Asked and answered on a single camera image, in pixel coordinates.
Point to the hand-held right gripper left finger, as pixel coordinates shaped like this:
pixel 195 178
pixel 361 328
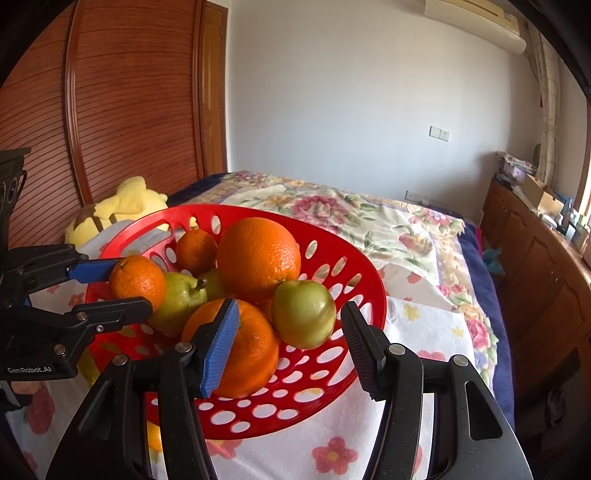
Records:
pixel 221 346

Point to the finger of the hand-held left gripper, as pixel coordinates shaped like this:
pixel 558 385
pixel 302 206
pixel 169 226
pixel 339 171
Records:
pixel 94 271
pixel 115 314

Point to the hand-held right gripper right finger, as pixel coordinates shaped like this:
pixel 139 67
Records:
pixel 362 350

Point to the large orange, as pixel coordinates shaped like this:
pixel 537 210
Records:
pixel 258 258
pixel 251 350

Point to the red perforated plastic basket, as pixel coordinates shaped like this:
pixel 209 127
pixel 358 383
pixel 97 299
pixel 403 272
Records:
pixel 121 237

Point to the yellow-green pear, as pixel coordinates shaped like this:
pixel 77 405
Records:
pixel 214 286
pixel 178 304

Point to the green apple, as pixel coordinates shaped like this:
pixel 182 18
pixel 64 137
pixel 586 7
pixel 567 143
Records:
pixel 302 314

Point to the white flower print towel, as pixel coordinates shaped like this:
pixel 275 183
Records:
pixel 415 332

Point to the yellow plush toy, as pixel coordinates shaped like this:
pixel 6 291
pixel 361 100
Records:
pixel 129 198

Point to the floral blanket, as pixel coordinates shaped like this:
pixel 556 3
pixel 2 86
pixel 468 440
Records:
pixel 351 212

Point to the teal cloth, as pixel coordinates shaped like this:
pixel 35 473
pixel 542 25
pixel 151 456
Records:
pixel 491 261

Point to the wooden wardrobe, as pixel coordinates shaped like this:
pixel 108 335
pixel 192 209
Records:
pixel 138 92

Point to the wooden cabinet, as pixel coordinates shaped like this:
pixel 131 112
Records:
pixel 540 277

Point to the cardboard box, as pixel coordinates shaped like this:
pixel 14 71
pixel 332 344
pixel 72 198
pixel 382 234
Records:
pixel 538 194

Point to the floral cloth pile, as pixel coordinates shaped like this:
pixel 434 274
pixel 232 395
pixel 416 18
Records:
pixel 515 168

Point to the row of small bottles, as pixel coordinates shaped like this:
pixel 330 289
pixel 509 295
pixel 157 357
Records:
pixel 572 226

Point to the window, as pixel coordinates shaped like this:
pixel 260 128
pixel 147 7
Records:
pixel 585 161

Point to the pale patterned curtain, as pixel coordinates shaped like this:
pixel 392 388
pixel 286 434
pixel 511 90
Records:
pixel 549 92

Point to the white air conditioner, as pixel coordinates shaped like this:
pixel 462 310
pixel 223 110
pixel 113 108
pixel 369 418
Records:
pixel 485 25

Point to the wall power socket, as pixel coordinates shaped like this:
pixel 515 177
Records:
pixel 420 197

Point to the white wall switch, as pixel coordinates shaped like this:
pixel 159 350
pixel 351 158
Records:
pixel 439 133

